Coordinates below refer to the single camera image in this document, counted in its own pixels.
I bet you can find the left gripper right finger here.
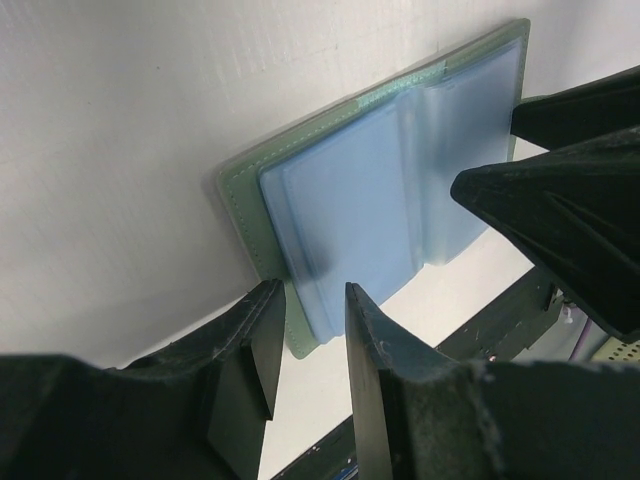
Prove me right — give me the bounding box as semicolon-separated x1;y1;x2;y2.
343;282;640;480

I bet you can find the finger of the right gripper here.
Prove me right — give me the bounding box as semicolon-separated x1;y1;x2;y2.
510;67;639;150
451;149;639;342

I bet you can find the green card holder wallet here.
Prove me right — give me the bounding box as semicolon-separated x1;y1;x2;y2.
217;18;531;359

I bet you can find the perforated metal box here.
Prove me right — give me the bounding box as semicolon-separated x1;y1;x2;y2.
591;337;640;364

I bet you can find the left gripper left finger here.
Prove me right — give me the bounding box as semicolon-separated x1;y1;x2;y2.
1;280;286;479

